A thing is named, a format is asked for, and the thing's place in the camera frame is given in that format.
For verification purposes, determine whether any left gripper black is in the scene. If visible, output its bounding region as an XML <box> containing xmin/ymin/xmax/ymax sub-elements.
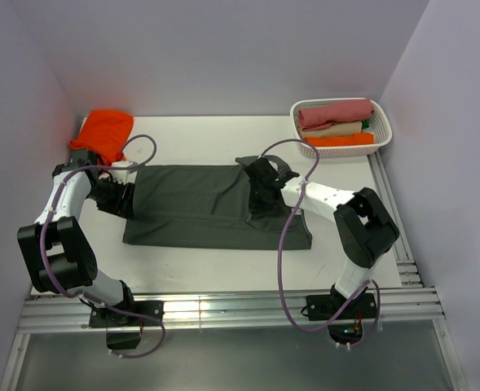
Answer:
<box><xmin>86</xmin><ymin>177</ymin><xmax>135</xmax><ymax>220</ymax></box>

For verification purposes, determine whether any dark grey t shirt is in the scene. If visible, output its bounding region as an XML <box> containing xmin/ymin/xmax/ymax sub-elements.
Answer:
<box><xmin>122</xmin><ymin>156</ymin><xmax>312</xmax><ymax>250</ymax></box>

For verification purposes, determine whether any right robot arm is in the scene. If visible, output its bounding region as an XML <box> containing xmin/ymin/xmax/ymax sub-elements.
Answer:
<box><xmin>244</xmin><ymin>157</ymin><xmax>400</xmax><ymax>326</ymax></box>

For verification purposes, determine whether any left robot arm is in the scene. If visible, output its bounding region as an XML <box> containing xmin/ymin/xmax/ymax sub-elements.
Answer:
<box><xmin>17</xmin><ymin>149</ymin><xmax>163</xmax><ymax>327</ymax></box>

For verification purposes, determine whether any orange t shirt on table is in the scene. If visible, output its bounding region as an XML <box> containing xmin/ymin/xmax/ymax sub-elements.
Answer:
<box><xmin>69</xmin><ymin>109</ymin><xmax>134</xmax><ymax>165</ymax></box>

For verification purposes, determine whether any rolled pink t shirt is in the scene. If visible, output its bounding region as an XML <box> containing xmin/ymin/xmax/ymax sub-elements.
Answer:
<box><xmin>297</xmin><ymin>99</ymin><xmax>374</xmax><ymax>130</ymax></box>

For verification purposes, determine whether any rolled beige t shirt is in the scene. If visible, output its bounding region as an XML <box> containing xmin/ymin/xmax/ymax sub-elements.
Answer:
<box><xmin>297</xmin><ymin>121</ymin><xmax>362</xmax><ymax>138</ymax></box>

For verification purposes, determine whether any white plastic basket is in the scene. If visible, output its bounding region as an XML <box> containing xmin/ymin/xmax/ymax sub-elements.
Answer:
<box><xmin>289</xmin><ymin>98</ymin><xmax>393</xmax><ymax>158</ymax></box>

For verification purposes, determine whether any rolled orange t shirt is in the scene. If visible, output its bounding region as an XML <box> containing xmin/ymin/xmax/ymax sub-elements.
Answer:
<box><xmin>304</xmin><ymin>133</ymin><xmax>374</xmax><ymax>147</ymax></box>

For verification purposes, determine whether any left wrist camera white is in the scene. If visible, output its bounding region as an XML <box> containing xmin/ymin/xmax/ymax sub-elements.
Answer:
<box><xmin>104</xmin><ymin>160</ymin><xmax>138</xmax><ymax>184</ymax></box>

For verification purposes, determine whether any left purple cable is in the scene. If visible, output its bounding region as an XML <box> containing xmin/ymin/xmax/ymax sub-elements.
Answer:
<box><xmin>38</xmin><ymin>134</ymin><xmax>168</xmax><ymax>360</ymax></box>

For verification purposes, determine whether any purple cable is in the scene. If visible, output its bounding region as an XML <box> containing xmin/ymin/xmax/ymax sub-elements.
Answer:
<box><xmin>258</xmin><ymin>138</ymin><xmax>382</xmax><ymax>349</ymax></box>
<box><xmin>38</xmin><ymin>134</ymin><xmax>168</xmax><ymax>360</ymax></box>

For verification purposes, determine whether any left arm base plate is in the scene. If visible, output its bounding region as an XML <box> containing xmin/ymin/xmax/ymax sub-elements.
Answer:
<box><xmin>88</xmin><ymin>299</ymin><xmax>165</xmax><ymax>352</ymax></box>

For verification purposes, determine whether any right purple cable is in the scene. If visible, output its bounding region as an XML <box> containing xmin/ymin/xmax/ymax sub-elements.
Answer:
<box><xmin>258</xmin><ymin>138</ymin><xmax>382</xmax><ymax>349</ymax></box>

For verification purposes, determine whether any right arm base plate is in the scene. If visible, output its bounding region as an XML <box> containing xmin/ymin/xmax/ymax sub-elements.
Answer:
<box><xmin>300</xmin><ymin>291</ymin><xmax>381</xmax><ymax>350</ymax></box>

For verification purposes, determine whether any aluminium rail frame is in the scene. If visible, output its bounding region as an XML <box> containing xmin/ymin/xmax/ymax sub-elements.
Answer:
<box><xmin>0</xmin><ymin>152</ymin><xmax>469</xmax><ymax>391</ymax></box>

